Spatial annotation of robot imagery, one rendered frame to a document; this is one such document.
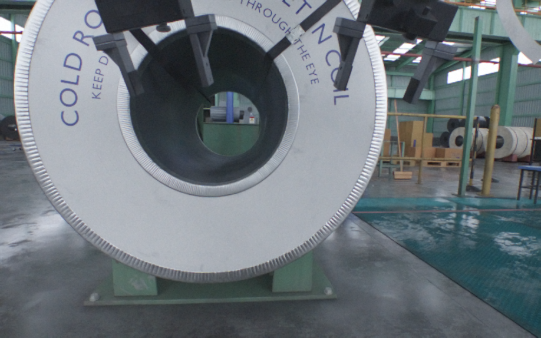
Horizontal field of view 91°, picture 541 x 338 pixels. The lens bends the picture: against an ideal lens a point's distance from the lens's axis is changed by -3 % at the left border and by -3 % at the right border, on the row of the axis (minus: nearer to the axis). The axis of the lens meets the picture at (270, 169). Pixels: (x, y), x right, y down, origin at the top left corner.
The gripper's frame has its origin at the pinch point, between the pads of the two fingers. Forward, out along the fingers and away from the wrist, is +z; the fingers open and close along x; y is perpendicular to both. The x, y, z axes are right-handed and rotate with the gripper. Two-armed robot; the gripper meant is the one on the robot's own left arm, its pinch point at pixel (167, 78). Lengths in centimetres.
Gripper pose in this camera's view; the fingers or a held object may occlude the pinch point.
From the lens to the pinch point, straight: 51.5
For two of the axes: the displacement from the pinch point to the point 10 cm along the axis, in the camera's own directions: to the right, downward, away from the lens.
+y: 1.2, -5.0, 8.6
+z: 1.5, 8.6, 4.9
